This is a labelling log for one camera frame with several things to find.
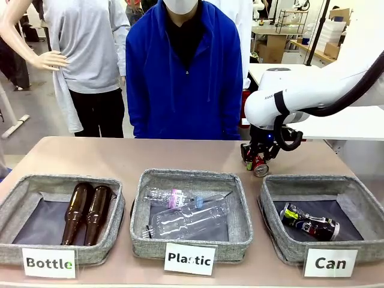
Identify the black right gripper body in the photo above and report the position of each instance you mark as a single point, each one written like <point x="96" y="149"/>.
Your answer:
<point x="261" y="136"/>

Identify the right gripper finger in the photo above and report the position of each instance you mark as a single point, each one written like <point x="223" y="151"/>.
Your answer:
<point x="272" y="152"/>
<point x="246" y="154"/>

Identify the crushed black green can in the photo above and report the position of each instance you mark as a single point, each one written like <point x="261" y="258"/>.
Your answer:
<point x="291" y="214"/>

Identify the small pink-label water bottle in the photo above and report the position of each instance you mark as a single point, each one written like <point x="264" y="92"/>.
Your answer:
<point x="174" y="199"/>

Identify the large clear plastic bottle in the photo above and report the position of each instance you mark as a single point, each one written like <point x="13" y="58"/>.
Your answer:
<point x="192" y="220"/>

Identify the crushed black red can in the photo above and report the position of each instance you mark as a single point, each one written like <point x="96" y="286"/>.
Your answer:
<point x="324" y="229"/>

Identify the brown glass bottle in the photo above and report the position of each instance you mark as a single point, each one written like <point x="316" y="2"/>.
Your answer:
<point x="75" y="210"/>
<point x="97" y="210"/>

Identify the grey fabric basket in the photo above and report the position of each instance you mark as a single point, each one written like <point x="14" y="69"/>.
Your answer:
<point x="111" y="240"/>
<point x="288" y="249"/>
<point x="192" y="250"/>

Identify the white Can label sign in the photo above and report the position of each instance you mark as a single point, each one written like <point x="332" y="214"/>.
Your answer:
<point x="330" y="263"/>

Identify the red fire extinguisher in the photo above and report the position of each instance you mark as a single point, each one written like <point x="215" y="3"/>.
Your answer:
<point x="245" y="99"/>

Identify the large cardboard box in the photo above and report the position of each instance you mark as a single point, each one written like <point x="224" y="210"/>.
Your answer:
<point x="273" y="51"/>

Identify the person in blue jacket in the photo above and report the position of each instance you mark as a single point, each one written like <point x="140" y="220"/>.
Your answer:
<point x="156" y="90"/>

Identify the small cardboard box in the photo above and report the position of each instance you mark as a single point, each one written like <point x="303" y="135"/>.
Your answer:
<point x="332" y="50"/>

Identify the white Plastic label sign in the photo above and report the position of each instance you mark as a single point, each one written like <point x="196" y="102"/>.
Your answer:
<point x="189" y="259"/>

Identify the black slanted pole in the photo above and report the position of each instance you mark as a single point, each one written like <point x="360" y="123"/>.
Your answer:
<point x="318" y="30"/>

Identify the stack of white foam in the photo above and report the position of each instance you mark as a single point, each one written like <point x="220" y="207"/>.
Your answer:
<point x="330" y="33"/>

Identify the white face mask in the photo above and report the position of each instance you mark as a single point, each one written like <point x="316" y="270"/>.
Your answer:
<point x="180" y="6"/>

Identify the light grey hanging garment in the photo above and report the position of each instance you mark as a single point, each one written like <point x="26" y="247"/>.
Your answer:
<point x="64" y="99"/>

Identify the mannequin in grey shirt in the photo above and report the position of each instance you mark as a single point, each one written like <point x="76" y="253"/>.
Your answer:
<point x="90" y="45"/>

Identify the bare beige mannequin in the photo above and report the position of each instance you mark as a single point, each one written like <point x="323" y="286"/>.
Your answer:
<point x="45" y="61"/>

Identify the white Bottle label sign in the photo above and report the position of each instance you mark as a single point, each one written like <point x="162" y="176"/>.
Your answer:
<point x="48" y="263"/>

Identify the white table leg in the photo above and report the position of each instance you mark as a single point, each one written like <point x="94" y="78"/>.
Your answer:
<point x="13" y="123"/>

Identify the person in dark clothes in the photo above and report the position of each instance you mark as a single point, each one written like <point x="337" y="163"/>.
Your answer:
<point x="12" y="66"/>

